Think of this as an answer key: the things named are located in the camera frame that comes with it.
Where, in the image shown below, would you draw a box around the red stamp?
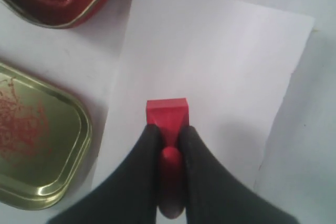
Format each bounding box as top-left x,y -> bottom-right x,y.
146,98 -> 189,219

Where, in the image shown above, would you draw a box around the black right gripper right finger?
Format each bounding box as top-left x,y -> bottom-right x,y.
179,126 -> 298,224

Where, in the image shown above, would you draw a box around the gold tin lid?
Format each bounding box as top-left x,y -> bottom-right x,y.
1,64 -> 92,210

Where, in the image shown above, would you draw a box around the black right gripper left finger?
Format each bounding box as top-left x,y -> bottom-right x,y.
49,125 -> 162,224

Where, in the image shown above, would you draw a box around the white paper sheet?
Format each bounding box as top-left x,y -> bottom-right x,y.
94,0 -> 313,191

